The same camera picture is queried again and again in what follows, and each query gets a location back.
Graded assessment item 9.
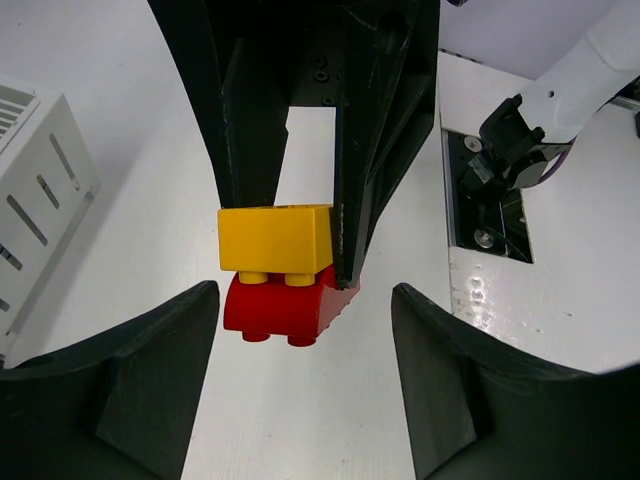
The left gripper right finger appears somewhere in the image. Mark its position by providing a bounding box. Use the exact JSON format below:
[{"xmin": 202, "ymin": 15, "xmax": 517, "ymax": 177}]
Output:
[{"xmin": 391, "ymin": 283, "xmax": 639, "ymax": 479}]

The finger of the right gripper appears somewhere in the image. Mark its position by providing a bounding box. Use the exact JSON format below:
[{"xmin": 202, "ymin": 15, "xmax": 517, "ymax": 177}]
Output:
[
  {"xmin": 149, "ymin": 1, "xmax": 289, "ymax": 208},
  {"xmin": 333, "ymin": 1, "xmax": 440, "ymax": 289}
]

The white double bin container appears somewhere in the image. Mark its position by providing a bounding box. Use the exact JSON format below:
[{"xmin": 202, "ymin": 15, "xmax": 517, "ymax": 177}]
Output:
[{"xmin": 1, "ymin": 75, "xmax": 100, "ymax": 351}]

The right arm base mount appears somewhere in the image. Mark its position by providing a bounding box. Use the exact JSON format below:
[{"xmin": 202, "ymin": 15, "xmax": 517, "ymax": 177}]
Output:
[{"xmin": 442, "ymin": 129, "xmax": 534, "ymax": 264}]

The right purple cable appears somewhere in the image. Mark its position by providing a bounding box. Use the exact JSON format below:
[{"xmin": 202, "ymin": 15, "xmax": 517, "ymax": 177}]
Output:
[{"xmin": 537, "ymin": 144, "xmax": 574, "ymax": 189}]

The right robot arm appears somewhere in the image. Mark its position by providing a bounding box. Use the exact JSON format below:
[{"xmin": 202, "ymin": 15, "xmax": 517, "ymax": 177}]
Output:
[{"xmin": 150, "ymin": 1, "xmax": 639, "ymax": 288}]

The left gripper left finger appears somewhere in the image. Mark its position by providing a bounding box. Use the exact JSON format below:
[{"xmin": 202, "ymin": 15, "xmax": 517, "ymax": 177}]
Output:
[{"xmin": 1, "ymin": 280, "xmax": 220, "ymax": 479}]

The yellow red arch lego stack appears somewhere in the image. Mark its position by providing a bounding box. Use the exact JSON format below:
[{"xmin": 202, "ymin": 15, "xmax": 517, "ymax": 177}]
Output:
[{"xmin": 217, "ymin": 204, "xmax": 360, "ymax": 347}]

